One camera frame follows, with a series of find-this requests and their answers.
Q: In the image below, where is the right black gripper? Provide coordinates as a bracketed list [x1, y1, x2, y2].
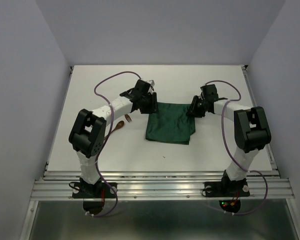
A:
[184, 95, 208, 118]

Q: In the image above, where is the brown wooden spoon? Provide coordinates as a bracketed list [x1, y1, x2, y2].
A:
[104, 120, 125, 141]

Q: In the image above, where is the dark green cloth napkin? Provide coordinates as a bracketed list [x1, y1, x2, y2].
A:
[145, 102, 196, 145]

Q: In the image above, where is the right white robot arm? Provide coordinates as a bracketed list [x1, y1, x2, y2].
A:
[186, 80, 272, 195]

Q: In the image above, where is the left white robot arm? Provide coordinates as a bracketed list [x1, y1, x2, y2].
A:
[68, 79, 158, 197]

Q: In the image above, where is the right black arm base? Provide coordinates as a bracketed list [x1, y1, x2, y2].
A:
[201, 175, 250, 198]

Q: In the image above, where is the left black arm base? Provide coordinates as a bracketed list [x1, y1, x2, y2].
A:
[68, 181, 116, 199]

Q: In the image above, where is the brown wooden fork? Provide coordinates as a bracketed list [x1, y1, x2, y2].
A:
[124, 114, 132, 123]

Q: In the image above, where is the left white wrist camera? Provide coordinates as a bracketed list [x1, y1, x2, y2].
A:
[146, 80, 155, 88]

